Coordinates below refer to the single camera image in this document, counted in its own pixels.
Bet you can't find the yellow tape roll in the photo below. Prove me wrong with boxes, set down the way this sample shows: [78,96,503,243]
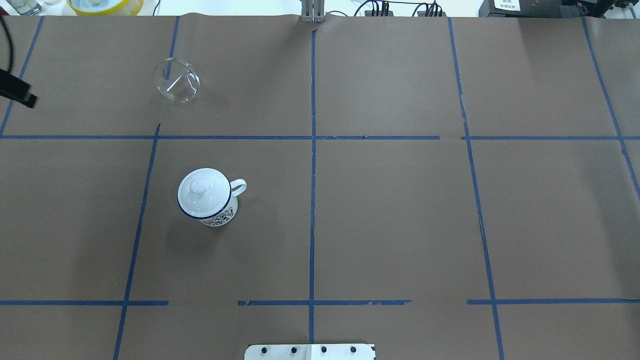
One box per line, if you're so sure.
[66,0,144,16]

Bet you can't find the white enamel mug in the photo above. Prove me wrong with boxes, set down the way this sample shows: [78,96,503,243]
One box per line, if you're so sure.
[177,178,247,227]

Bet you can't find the brown table paper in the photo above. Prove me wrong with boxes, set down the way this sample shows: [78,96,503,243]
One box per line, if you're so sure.
[1,13,639,360]

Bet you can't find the black box device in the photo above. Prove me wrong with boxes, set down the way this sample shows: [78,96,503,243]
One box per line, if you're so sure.
[478,0,583,19]

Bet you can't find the aluminium frame post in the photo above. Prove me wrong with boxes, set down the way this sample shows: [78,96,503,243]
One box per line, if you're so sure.
[301,0,326,24]

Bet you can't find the white pedestal column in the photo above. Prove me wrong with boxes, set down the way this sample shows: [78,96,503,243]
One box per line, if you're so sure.
[244,343,377,360]

